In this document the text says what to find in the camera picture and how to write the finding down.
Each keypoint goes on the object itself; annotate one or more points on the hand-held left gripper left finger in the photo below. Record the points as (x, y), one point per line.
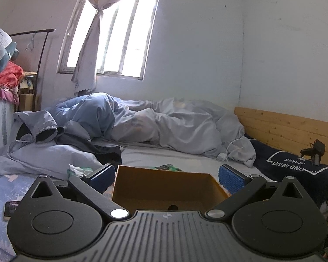
(102, 179)

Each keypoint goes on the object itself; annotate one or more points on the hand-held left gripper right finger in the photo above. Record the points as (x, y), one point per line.
(231, 179)

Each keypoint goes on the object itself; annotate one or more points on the orange cardboard box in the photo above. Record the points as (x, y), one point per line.
(164, 188)

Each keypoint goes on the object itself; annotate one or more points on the green and white packet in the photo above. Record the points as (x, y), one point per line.
(79, 170)

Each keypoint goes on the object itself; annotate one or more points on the white charger plug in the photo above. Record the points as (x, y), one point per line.
(222, 156)

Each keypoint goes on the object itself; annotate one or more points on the dark cloth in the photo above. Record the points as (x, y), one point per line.
(98, 150)

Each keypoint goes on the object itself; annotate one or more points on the navy printed pillow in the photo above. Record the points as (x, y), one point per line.
(276, 155)

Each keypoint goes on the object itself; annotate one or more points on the grey bedsheet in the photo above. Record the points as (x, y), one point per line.
(153, 155)

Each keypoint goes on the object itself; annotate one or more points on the dark green packet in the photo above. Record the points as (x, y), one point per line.
(166, 167)

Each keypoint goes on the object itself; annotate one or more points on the blue duvet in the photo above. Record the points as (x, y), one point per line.
(93, 112)

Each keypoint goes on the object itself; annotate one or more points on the grey duvet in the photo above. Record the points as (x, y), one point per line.
(185, 128)

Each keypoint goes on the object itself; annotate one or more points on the wooden headboard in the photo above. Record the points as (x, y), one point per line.
(276, 125)

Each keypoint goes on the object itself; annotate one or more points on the light grey hooded jacket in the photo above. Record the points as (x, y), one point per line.
(38, 122)

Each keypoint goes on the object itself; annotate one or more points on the black clamp stand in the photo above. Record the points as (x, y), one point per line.
(318, 147)

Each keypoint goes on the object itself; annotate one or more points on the small dark flat device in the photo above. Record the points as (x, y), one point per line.
(11, 210)

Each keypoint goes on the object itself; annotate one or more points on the white ribbed cabinet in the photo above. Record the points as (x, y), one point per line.
(0, 120)

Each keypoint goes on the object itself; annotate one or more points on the white patterned curtain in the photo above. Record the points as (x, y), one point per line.
(87, 60)

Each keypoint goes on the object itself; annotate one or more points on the pink cloth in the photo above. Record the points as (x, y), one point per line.
(9, 95)

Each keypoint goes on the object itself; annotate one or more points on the red cloth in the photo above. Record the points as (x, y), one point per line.
(8, 76)

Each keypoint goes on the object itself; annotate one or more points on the window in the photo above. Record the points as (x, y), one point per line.
(131, 32)

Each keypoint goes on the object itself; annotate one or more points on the white clothes hanger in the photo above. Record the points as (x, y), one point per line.
(30, 45)

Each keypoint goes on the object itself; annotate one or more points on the black metal clothes rack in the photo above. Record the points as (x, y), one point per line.
(52, 29)

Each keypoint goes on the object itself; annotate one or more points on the white and blue plush toy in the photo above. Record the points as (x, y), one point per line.
(0, 46)

